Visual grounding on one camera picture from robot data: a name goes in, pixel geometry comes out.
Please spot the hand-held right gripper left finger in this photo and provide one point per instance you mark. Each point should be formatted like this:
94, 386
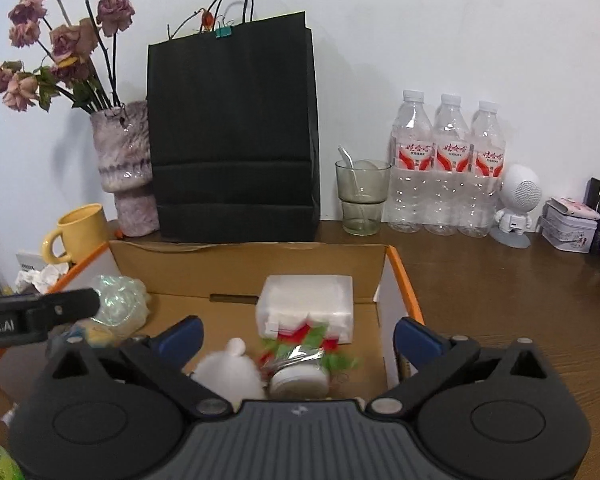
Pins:
181, 341

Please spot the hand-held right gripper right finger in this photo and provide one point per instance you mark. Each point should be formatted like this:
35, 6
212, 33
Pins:
419, 341

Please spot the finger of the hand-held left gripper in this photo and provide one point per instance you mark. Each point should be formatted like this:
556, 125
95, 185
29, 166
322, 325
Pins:
65, 306

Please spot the blue and yellow pouch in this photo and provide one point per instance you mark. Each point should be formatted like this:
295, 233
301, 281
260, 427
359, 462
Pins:
98, 334

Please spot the iridescent plastic wrap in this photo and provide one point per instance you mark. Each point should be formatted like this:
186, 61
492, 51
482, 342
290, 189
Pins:
117, 302

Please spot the white and yellow plush toy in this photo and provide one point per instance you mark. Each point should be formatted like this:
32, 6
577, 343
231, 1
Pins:
230, 370

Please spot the printed cardboard box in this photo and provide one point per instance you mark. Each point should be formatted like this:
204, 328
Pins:
180, 265

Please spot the red artificial rose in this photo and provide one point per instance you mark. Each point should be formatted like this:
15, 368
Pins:
305, 342

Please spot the translucent white plastic box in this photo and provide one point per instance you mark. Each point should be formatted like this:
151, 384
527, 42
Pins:
305, 300

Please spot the white round jar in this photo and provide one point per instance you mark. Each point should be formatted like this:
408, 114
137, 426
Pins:
300, 382

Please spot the crumpled white tissue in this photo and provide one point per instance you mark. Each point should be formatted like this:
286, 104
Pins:
40, 279

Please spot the white paper card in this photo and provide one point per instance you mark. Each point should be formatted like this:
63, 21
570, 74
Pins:
27, 261

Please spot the yellow mug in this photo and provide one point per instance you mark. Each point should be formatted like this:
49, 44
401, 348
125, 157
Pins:
85, 230

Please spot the grey glass cup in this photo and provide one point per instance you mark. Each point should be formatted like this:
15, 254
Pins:
362, 205

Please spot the mottled pink ceramic vase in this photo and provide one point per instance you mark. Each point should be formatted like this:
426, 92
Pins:
125, 160

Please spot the grey printed tin box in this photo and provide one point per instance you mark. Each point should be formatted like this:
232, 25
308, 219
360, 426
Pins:
565, 234

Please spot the red label water bottle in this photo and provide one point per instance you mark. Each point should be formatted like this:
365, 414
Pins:
450, 160
411, 160
487, 165

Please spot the white robot figure speaker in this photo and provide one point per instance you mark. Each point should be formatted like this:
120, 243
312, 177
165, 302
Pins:
520, 190

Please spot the clear plastic spoon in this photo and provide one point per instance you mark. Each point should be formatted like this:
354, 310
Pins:
347, 157

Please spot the pink printed case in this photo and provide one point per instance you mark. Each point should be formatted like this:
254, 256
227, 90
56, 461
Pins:
572, 208

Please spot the black paper bag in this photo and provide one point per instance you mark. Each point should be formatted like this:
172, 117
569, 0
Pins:
230, 110

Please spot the dried rose bouquet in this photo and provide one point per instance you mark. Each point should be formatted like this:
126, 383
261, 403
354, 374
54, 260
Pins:
115, 10

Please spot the teal binder clip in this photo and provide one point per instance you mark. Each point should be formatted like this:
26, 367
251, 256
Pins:
223, 32

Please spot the dried twig with red bud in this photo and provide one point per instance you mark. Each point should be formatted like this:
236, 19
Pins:
207, 21

